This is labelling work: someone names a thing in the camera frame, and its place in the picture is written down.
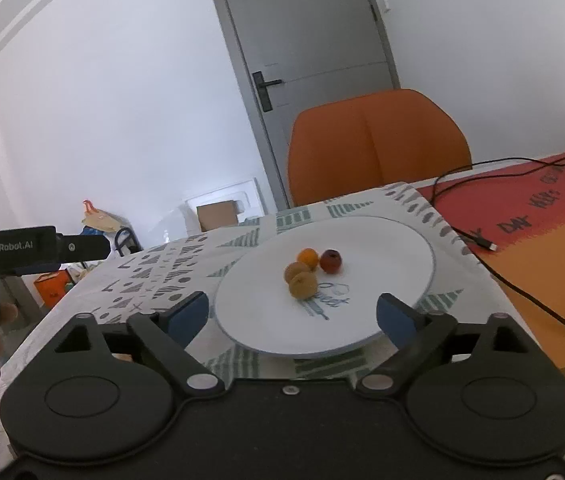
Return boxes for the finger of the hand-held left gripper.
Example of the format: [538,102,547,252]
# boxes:
[56,234,113,265]

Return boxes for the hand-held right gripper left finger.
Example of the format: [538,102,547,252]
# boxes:
[55,291,226,398]

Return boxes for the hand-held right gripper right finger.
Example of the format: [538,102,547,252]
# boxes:
[355,292,530,401]

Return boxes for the white round plate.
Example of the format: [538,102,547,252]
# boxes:
[214,216,436,358]

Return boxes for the dark red fruit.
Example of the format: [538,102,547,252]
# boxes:
[319,249,343,274]

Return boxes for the yellow-brown round fruit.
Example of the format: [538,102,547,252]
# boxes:
[289,272,317,300]
[283,261,312,285]

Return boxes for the paper bag with orange bird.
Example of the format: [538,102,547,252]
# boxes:
[81,200,118,233]

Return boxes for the black metal rack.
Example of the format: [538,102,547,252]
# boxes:
[115,227,142,257]

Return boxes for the patterned white tablecloth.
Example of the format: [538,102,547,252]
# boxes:
[0,182,565,480]

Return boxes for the orange box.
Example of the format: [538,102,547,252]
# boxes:
[34,270,74,309]

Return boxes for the clear plastic bag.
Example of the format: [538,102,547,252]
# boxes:
[157,210,189,247]

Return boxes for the cardboard box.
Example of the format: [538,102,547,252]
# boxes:
[196,200,239,233]

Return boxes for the white foam board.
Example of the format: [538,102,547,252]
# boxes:
[185,177,266,236]

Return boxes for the red orange printed mat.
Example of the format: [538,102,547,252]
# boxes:
[415,150,565,428]

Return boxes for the orange chair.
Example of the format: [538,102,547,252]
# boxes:
[287,89,473,207]

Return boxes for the grey door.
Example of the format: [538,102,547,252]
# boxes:
[202,0,403,211]

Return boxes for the black cable with plug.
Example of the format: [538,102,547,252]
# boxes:
[433,141,565,252]

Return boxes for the black door handle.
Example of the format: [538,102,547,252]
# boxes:
[252,71,283,112]

